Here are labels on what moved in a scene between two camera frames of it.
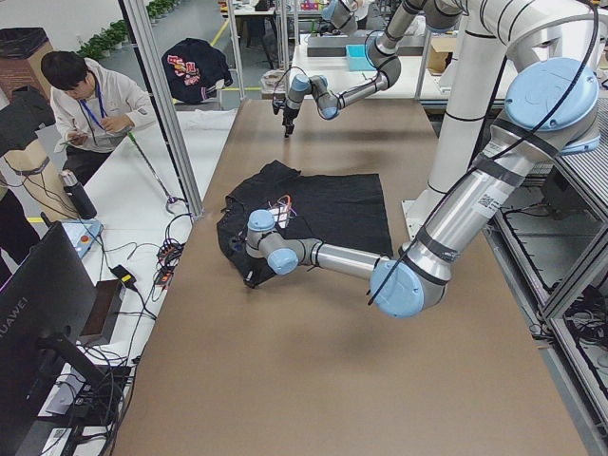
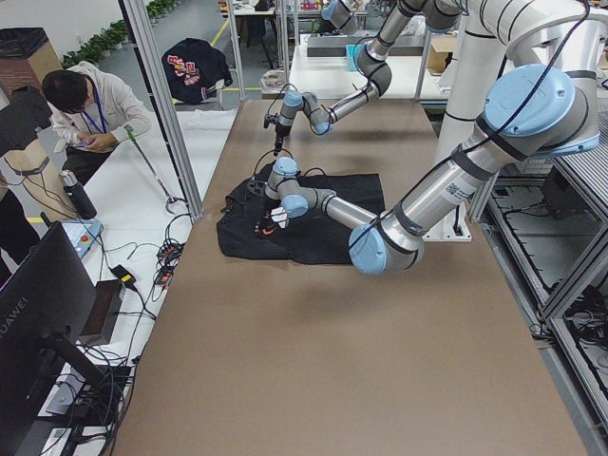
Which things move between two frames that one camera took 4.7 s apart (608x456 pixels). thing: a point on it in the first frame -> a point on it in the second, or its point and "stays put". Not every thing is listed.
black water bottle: (78, 195) stays put
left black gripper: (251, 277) -> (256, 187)
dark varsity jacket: (193, 69) stays put
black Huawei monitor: (47, 305) stays put
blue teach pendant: (83, 233) stays put
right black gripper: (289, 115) -> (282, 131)
